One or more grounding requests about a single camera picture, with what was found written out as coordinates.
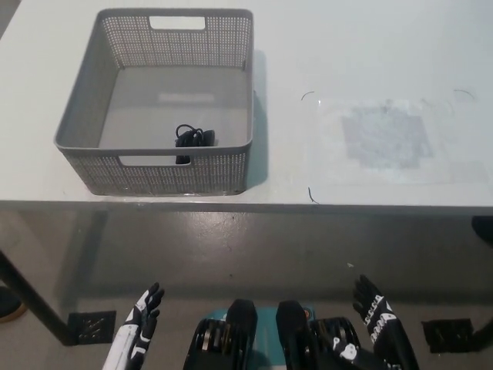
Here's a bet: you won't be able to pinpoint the black rounded object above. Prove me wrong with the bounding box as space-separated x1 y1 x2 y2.
471 216 493 246

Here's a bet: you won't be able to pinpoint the black floor foot plate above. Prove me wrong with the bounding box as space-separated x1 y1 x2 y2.
68 309 118 345
421 318 475 354

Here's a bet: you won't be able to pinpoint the black shoe brown sole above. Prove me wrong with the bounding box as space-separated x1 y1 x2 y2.
0 284 26 324

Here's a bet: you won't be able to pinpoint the black metal table leg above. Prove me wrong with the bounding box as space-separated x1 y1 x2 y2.
0 248 78 346
474 318 493 342

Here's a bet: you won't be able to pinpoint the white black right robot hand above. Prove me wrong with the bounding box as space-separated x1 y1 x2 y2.
330 274 421 370

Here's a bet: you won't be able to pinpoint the clear plastic film sheet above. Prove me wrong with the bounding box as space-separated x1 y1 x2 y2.
316 96 488 187

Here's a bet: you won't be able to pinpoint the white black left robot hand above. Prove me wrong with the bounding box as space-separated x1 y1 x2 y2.
102 281 166 370

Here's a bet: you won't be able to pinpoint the black webcam with cable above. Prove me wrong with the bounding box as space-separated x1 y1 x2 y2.
174 123 219 165

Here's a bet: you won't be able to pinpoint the black robot legs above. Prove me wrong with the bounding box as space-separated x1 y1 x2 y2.
184 298 365 370

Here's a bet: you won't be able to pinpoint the grey perforated plastic basket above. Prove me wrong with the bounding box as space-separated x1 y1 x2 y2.
53 8 255 197

